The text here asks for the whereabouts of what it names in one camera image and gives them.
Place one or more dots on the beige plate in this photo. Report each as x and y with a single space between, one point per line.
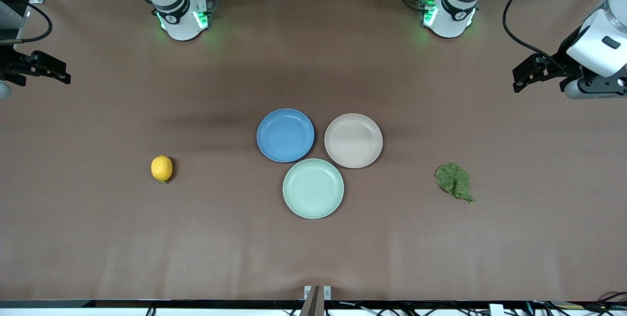
353 140

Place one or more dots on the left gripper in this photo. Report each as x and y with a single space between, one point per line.
561 64

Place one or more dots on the yellow lemon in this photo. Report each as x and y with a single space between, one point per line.
161 169

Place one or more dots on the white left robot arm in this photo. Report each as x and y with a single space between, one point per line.
450 17

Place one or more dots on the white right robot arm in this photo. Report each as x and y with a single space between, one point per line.
181 17

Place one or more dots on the blue plate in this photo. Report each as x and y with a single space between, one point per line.
285 135

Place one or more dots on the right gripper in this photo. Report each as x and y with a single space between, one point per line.
11 64

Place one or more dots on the light green plate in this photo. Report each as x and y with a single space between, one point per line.
313 188

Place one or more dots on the green lettuce leaf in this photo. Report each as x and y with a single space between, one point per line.
453 179

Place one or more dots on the metal table edge bracket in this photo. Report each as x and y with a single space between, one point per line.
317 296

